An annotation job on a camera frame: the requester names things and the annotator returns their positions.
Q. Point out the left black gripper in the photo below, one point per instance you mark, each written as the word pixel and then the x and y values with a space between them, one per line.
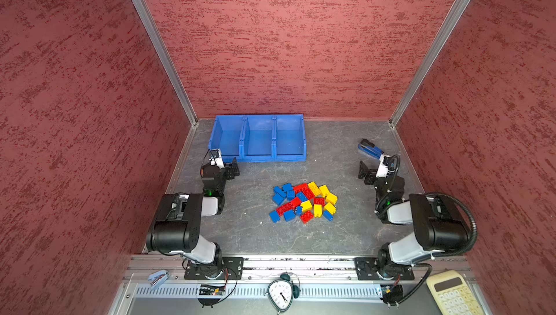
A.
pixel 227 169

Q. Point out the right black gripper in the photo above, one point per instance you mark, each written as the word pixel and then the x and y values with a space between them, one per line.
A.
pixel 373 173

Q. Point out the blue three-compartment bin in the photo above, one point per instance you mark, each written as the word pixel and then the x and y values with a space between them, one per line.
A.
pixel 260 138

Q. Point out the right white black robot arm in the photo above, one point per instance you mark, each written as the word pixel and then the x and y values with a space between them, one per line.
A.
pixel 443 226

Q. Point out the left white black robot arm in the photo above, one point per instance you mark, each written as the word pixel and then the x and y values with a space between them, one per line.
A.
pixel 176 226

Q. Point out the blue black stapler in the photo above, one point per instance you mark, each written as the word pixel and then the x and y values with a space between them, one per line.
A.
pixel 370 148

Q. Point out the yellow lego brick top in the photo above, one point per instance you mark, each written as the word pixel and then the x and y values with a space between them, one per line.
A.
pixel 314 189

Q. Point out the yellow lego brick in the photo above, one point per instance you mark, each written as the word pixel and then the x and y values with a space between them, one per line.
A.
pixel 306 206
pixel 314 189

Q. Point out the long red lego top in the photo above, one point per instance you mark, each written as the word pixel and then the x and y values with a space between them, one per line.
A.
pixel 305 190

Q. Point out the yellow lego brick centre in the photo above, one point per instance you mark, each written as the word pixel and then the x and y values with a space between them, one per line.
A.
pixel 306 206

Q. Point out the blue lego brick bottom left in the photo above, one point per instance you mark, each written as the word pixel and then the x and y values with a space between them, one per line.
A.
pixel 274 216

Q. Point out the red lego brick bottom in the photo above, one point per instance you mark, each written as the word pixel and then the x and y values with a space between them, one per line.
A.
pixel 306 217

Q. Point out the long red lego brick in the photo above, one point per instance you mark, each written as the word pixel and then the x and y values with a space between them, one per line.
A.
pixel 288 206

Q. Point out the small blue stapler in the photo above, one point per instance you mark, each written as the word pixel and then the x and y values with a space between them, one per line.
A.
pixel 158 278

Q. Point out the heart-shaped white clock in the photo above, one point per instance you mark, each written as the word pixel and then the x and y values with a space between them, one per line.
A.
pixel 283 291

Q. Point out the cream calculator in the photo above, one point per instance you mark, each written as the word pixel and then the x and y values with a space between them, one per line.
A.
pixel 452 294

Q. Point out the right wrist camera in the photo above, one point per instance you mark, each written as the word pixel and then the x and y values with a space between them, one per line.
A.
pixel 386 166

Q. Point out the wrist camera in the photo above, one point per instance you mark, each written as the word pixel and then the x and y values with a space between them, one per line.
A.
pixel 386 166
pixel 215 158

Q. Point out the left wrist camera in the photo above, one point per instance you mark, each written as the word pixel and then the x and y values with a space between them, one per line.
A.
pixel 215 158

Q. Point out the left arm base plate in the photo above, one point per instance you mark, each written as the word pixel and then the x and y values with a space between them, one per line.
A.
pixel 231 268

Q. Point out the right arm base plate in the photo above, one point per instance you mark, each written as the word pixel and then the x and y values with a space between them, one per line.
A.
pixel 374 269

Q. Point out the aluminium rail frame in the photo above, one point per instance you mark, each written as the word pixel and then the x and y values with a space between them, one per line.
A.
pixel 329 285

